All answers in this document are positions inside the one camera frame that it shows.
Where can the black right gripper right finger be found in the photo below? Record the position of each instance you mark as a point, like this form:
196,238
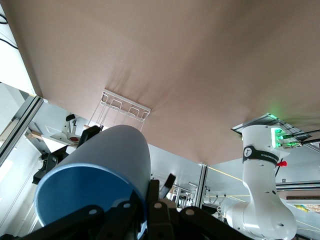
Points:
175,225

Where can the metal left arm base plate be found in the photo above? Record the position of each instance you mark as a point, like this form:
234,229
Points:
265,120

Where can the brown table cover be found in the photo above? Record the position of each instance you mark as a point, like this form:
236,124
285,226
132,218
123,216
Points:
175,62

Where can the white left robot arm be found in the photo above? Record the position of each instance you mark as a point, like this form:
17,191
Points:
260,187

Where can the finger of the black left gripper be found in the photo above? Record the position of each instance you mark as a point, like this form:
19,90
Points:
88,137
51,162

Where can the aluminium frame profile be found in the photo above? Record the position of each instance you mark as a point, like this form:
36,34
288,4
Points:
202,185
22,125

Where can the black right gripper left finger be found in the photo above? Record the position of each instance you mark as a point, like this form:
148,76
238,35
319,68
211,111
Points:
100,225

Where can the blue plastic cup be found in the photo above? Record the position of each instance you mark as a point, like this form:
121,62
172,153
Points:
120,155

